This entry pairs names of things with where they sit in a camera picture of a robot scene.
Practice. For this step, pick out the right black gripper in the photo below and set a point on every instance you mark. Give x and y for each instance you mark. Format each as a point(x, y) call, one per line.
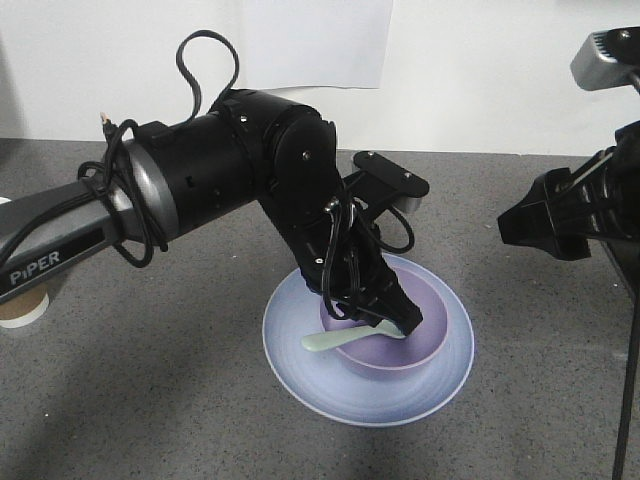
point(566, 208)

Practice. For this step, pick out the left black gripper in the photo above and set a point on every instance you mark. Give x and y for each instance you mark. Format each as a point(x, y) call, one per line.
point(339, 253)

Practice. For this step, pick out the mint green plastic spoon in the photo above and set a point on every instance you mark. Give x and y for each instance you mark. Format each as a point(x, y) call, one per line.
point(332, 339)

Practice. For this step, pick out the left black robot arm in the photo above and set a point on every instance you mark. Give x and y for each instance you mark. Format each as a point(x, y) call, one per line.
point(157, 183)

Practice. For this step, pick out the light blue plate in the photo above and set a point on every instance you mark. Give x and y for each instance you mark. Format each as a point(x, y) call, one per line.
point(376, 381)

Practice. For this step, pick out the brown paper cup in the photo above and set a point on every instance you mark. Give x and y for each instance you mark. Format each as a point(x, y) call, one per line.
point(25, 308)

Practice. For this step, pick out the white paper sheet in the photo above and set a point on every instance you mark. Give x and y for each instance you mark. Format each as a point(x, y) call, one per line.
point(297, 44)

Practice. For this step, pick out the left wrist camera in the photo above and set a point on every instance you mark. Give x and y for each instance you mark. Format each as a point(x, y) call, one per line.
point(381, 183)

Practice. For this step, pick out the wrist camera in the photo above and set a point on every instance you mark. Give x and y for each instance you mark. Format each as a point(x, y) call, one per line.
point(381, 183)
point(608, 59)

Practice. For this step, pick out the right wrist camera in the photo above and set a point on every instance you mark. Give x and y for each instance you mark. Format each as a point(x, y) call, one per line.
point(608, 59)

